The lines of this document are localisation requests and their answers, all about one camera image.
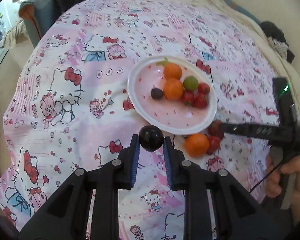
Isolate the orange mandarin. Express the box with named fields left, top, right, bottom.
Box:
left=184, top=133, right=210, bottom=158
left=163, top=79, right=184, bottom=101
left=164, top=62, right=183, bottom=80

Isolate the dark purple plum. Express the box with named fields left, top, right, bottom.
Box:
left=151, top=88, right=164, bottom=100

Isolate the right hand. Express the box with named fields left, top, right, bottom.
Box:
left=266, top=155, right=300, bottom=202

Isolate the red strawberry on blanket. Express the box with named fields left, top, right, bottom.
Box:
left=207, top=120, right=224, bottom=140

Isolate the black striped clothing pile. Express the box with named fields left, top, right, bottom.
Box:
left=260, top=21, right=295, bottom=63

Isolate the green lime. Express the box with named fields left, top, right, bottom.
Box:
left=183, top=75, right=199, bottom=92

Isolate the pink white strawberry plate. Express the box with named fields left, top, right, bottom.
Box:
left=127, top=56, right=217, bottom=135

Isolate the pink Hello Kitty blanket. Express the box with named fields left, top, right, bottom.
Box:
left=0, top=0, right=279, bottom=239

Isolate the orange mandarin on plate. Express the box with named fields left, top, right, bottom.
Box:
left=164, top=62, right=183, bottom=80

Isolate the black cable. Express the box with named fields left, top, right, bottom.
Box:
left=248, top=162, right=283, bottom=195

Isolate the teal orange bed frame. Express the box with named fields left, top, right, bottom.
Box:
left=19, top=0, right=62, bottom=48

